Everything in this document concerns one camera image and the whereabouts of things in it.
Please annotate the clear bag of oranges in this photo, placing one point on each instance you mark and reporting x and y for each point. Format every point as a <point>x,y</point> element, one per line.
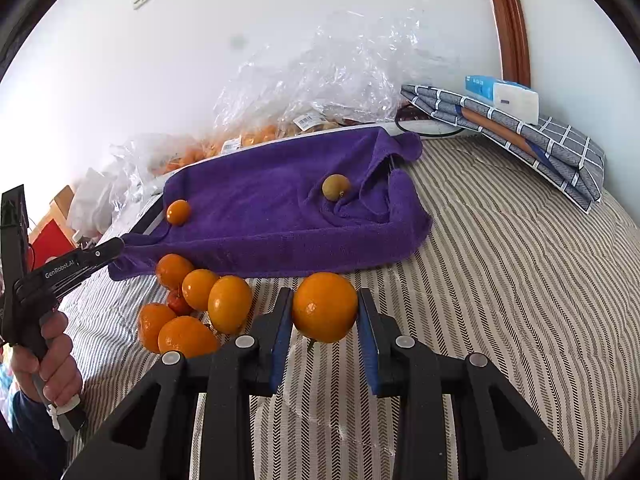
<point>197,150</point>

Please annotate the small red tomato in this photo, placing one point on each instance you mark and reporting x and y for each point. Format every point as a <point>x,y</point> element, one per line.
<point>178,304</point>

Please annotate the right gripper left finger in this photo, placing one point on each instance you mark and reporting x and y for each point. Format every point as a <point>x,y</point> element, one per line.
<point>149,435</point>

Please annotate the small orange kumquat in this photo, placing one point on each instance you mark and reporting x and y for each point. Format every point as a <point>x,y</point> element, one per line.
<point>178,212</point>

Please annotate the orange fruit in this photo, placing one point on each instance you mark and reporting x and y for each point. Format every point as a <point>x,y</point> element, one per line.
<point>229,303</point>
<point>151,319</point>
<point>196,287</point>
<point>187,335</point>
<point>325,307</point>
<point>171,270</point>

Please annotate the red paper bag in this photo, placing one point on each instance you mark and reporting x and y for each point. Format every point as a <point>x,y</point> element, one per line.
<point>49,243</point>

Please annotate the green-yellow small fruit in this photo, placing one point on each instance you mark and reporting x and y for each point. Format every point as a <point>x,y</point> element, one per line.
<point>335,187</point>

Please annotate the person's left hand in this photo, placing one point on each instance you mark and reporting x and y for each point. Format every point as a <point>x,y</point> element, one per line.
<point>57,369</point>

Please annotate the blue white box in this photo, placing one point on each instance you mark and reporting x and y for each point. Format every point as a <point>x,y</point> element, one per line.
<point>515,99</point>

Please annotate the grey checked folded cloth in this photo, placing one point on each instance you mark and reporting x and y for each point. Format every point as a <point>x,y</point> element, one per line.
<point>563,155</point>

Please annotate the brown paper bag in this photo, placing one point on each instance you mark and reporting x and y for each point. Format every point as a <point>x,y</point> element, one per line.
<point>58,211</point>

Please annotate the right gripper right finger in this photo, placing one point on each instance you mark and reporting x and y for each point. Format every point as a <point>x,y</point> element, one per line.
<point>498,435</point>

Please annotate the purple towel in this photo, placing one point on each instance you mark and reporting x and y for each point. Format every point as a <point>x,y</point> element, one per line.
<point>260,212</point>

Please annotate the brown wooden door frame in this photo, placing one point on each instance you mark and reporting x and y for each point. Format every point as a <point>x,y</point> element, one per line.
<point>513,42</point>

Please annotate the white plastic bag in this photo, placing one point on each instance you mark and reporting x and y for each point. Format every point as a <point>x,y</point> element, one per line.
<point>98,198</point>

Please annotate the crumpled clear plastic bag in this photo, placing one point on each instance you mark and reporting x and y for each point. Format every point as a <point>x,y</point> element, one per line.
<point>351,71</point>

